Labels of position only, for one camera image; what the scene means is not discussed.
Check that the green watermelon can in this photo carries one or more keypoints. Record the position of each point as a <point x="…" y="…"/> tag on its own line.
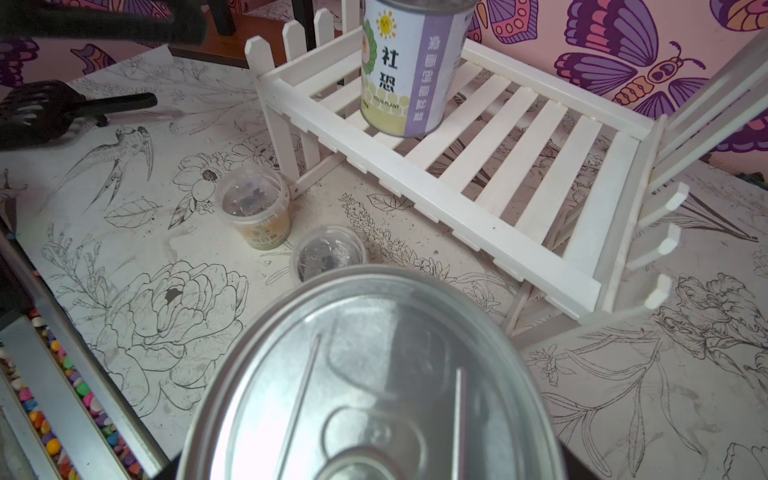
<point x="372" y="372"/>

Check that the yellow seed jar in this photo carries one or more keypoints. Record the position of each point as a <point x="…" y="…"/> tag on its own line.
<point x="254" y="201"/>

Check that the white wooden slatted shelf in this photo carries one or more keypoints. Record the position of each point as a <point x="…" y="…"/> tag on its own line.
<point x="562" y="168"/>

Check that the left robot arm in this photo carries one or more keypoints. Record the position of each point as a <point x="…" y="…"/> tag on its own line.
<point x="187" y="24"/>

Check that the white purple label can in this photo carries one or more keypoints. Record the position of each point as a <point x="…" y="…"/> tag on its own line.
<point x="410" y="53"/>

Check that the brown wooden tiered stand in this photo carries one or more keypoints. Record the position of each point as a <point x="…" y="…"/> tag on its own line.
<point x="227" y="32"/>

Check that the black slotted scoop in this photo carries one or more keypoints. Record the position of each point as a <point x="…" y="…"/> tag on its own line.
<point x="37" y="113"/>

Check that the base rail with pebbles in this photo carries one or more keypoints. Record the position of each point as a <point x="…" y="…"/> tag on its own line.
<point x="88" y="449"/>

